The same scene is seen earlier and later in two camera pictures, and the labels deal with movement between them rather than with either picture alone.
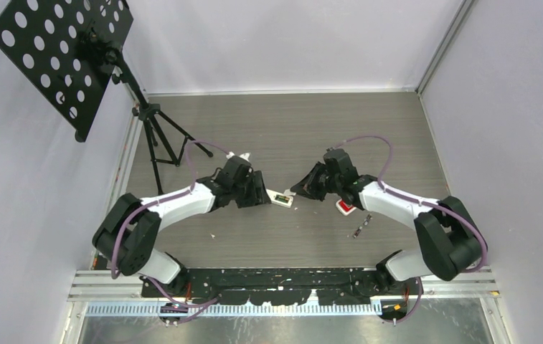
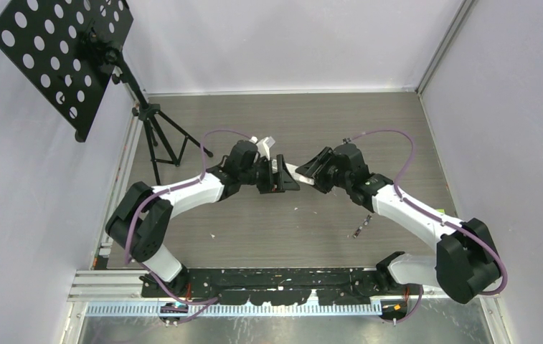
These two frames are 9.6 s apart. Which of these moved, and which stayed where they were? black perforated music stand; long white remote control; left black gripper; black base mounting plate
Moved: left black gripper; long white remote control
Stayed: black perforated music stand; black base mounting plate
